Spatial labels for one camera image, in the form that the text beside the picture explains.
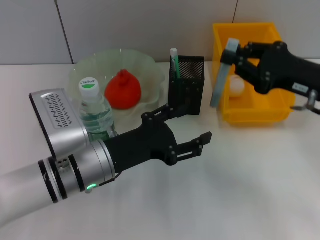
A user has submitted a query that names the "right gripper cable with plug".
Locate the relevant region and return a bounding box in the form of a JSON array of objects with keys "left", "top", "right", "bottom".
[{"left": 291, "top": 90, "right": 320, "bottom": 112}]

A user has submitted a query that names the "yellow plastic storage bin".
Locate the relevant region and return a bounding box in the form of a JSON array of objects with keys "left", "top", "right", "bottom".
[{"left": 212, "top": 22, "right": 297, "bottom": 127}]

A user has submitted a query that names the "clear water bottle green label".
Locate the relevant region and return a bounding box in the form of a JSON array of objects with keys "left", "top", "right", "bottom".
[{"left": 78, "top": 77, "right": 118, "bottom": 141}]

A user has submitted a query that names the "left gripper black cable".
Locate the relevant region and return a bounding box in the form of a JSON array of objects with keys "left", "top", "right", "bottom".
[{"left": 98, "top": 172, "right": 121, "bottom": 188}]

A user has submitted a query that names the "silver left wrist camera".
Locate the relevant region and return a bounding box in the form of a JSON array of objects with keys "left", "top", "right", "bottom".
[{"left": 28, "top": 87, "right": 91, "bottom": 161}]

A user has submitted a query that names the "clear wavy glass fruit plate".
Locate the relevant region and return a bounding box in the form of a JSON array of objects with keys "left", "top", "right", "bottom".
[{"left": 68, "top": 48, "right": 168, "bottom": 133}]

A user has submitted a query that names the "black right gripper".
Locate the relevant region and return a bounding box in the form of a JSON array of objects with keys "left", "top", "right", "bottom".
[{"left": 219, "top": 41, "right": 320, "bottom": 101}]

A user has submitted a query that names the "red-orange toy fruit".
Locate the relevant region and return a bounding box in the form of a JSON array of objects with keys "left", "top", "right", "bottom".
[{"left": 104, "top": 69, "right": 142, "bottom": 111}]

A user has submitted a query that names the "mint green utility knife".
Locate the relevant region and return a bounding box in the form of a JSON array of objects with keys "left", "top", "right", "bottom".
[{"left": 169, "top": 47, "right": 182, "bottom": 80}]

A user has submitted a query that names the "grey pen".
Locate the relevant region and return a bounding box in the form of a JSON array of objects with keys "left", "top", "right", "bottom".
[{"left": 209, "top": 37, "right": 241, "bottom": 108}]

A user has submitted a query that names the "black mesh pen holder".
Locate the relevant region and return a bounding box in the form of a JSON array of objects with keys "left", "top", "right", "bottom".
[{"left": 167, "top": 55, "right": 206, "bottom": 116}]

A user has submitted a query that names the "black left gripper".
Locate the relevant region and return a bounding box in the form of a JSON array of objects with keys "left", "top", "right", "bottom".
[{"left": 105, "top": 98, "right": 213, "bottom": 174}]

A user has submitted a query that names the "white paper ball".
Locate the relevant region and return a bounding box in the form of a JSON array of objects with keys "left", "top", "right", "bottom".
[{"left": 228, "top": 75, "right": 246, "bottom": 99}]

